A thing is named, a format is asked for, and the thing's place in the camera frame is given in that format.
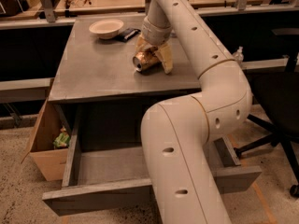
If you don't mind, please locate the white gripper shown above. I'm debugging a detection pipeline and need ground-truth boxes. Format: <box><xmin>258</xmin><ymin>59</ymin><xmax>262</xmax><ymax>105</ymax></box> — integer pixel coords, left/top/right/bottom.
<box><xmin>135</xmin><ymin>16</ymin><xmax>173</xmax><ymax>74</ymax></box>

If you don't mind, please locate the orange soda can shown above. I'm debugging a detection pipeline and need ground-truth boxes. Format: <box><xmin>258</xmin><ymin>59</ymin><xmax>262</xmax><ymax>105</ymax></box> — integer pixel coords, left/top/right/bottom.
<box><xmin>133</xmin><ymin>51</ymin><xmax>160</xmax><ymax>72</ymax></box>

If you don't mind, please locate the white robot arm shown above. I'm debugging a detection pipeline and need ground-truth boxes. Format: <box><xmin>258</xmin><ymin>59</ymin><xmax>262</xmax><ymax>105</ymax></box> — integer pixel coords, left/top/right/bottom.
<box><xmin>141</xmin><ymin>0</ymin><xmax>252</xmax><ymax>224</ymax></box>

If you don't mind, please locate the black snack bar wrapper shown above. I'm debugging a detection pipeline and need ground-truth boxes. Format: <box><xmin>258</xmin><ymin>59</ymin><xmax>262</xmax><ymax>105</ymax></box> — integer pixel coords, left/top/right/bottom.
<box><xmin>115</xmin><ymin>28</ymin><xmax>140</xmax><ymax>43</ymax></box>

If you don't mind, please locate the white ceramic bowl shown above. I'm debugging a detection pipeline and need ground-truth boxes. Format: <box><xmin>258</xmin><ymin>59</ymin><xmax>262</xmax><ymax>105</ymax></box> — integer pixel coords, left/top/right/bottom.
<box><xmin>89</xmin><ymin>19</ymin><xmax>124</xmax><ymax>40</ymax></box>

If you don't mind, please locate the grey wooden cabinet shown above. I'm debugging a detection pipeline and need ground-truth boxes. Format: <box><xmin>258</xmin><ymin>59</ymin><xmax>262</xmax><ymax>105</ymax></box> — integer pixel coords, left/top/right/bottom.
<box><xmin>50</xmin><ymin>17</ymin><xmax>200</xmax><ymax>151</ymax></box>

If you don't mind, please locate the small sanitizer bottle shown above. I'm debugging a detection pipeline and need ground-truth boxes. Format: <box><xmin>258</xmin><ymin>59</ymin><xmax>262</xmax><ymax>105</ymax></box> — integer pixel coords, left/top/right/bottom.
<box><xmin>233</xmin><ymin>47</ymin><xmax>244</xmax><ymax>64</ymax></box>

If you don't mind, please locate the green snack bag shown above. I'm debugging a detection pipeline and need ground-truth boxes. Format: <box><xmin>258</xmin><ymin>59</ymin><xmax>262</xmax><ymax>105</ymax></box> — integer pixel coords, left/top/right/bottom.
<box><xmin>53</xmin><ymin>127</ymin><xmax>70</xmax><ymax>149</ymax></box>

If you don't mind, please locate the black office chair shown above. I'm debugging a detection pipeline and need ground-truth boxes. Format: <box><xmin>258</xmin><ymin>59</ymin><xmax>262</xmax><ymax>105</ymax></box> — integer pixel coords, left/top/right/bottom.
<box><xmin>234</xmin><ymin>27</ymin><xmax>299</xmax><ymax>199</ymax></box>

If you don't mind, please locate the cardboard box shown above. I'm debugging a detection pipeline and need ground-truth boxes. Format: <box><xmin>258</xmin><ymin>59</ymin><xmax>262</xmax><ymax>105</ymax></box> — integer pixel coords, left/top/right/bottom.
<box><xmin>21</xmin><ymin>101</ymin><xmax>68</xmax><ymax>181</ymax></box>

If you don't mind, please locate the open grey drawer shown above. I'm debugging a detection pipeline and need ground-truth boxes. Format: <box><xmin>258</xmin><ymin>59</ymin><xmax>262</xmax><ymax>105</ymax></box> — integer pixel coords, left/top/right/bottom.
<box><xmin>42</xmin><ymin>105</ymin><xmax>263</xmax><ymax>217</ymax></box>

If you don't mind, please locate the grey metal post left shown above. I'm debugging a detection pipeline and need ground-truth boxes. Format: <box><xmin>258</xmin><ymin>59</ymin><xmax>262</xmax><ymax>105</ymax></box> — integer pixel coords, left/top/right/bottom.
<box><xmin>40</xmin><ymin>0</ymin><xmax>56</xmax><ymax>23</ymax></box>

